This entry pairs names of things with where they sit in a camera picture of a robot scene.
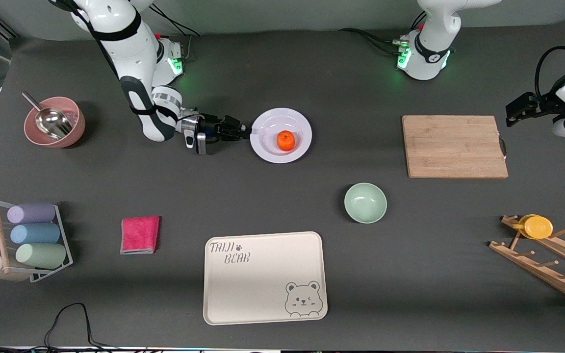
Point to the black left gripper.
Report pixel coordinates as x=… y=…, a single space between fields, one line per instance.
x=543 y=104

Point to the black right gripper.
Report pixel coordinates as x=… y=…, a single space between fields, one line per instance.
x=212 y=129

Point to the white ribbed round plate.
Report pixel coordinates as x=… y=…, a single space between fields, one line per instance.
x=272 y=120

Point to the orange mandarin fruit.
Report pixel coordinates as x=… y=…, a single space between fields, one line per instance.
x=285 y=140

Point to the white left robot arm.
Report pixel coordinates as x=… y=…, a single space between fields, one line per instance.
x=432 y=44

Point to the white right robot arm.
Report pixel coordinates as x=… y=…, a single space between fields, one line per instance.
x=125 y=49

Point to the bamboo cutting board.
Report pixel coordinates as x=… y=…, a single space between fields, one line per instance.
x=454 y=147

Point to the yellow cup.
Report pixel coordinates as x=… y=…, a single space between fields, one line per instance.
x=537 y=228

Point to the pink folded cloth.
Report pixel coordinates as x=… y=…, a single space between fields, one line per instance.
x=139 y=235

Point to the pale green bowl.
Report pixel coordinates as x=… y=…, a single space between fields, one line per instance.
x=365 y=203

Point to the pink bowl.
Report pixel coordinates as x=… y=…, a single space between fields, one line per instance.
x=79 y=130

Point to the cream bear print tray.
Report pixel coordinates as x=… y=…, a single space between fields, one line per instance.
x=263 y=284

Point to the wooden peg cup rack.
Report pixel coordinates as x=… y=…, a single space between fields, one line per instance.
x=547 y=274

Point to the metal scoop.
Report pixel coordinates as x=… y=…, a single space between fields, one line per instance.
x=52 y=120

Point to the purple cup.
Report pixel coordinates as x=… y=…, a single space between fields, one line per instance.
x=31 y=213

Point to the blue cup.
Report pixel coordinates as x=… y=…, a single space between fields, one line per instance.
x=35 y=234

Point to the green cup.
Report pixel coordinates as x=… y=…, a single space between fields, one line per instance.
x=41 y=255

